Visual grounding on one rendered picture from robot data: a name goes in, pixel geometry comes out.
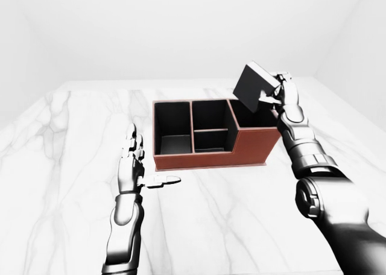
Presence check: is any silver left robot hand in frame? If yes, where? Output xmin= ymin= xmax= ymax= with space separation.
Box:
xmin=116 ymin=122 xmax=182 ymax=195

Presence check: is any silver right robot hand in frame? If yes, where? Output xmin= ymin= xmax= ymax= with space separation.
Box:
xmin=258 ymin=71 xmax=303 ymax=107

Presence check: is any black book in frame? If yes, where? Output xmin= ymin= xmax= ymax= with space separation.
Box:
xmin=232 ymin=60 xmax=282 ymax=113

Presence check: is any red-brown desk caddy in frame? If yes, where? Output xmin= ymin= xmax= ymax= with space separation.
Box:
xmin=152 ymin=98 xmax=282 ymax=172

